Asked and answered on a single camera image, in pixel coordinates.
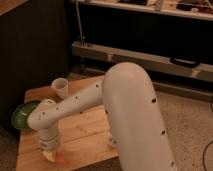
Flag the small white patterned bottle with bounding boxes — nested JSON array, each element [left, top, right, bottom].
[[108, 135, 116, 148]]

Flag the cluttered shelf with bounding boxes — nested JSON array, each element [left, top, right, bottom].
[[70, 0, 213, 21]]

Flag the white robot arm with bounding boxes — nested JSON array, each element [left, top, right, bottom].
[[27, 62, 177, 171]]

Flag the green bowl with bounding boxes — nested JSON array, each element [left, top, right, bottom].
[[11, 100, 40, 130]]

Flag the grey metal case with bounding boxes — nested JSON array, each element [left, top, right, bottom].
[[71, 41, 213, 82]]

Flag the orange pepper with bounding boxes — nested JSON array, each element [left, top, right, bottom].
[[55, 153, 67, 165]]

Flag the metal pole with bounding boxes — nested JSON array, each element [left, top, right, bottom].
[[75, 0, 85, 45]]

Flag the black cable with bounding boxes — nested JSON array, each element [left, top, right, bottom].
[[202, 139, 213, 169]]

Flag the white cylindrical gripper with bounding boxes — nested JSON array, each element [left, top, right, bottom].
[[38, 124, 60, 162]]

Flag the white paper cup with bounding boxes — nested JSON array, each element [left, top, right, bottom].
[[51, 78, 69, 99]]

